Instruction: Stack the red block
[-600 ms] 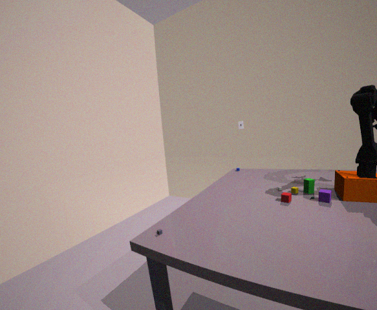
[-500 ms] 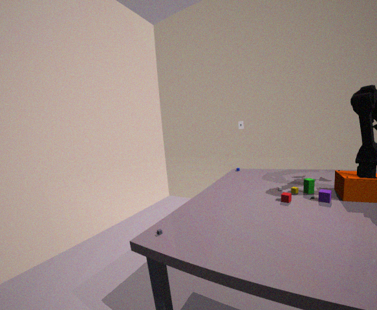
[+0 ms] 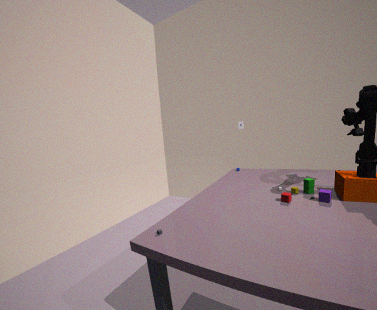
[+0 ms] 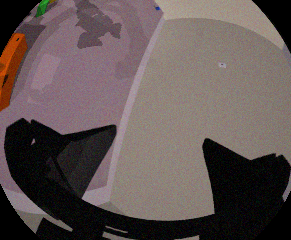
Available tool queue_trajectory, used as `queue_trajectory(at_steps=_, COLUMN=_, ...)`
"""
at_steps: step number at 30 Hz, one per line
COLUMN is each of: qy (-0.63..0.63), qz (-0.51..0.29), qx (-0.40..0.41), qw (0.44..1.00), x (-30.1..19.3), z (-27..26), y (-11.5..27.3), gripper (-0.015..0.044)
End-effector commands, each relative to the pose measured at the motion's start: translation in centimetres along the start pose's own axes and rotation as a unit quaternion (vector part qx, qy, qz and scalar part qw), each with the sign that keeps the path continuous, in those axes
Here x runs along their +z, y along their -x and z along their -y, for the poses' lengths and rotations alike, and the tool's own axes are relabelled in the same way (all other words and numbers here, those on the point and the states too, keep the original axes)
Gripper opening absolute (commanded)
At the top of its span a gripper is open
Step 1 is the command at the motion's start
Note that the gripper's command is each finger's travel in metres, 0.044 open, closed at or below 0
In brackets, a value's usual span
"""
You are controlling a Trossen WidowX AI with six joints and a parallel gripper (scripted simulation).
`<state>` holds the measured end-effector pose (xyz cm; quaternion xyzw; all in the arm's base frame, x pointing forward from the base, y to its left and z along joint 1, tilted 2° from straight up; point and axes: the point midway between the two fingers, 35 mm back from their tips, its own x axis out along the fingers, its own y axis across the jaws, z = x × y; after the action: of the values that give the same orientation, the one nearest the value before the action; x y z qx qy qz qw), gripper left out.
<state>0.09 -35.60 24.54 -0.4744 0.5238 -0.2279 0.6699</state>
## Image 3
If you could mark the green block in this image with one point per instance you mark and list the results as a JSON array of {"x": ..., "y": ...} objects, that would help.
[
  {"x": 308, "y": 182},
  {"x": 308, "y": 190}
]

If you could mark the purple cube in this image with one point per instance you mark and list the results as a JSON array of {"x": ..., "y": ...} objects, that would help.
[{"x": 325, "y": 196}]

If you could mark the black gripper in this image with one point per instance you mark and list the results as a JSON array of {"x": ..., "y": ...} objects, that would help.
[{"x": 357, "y": 131}]

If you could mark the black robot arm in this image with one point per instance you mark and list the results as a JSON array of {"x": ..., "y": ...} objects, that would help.
[{"x": 366, "y": 156}]

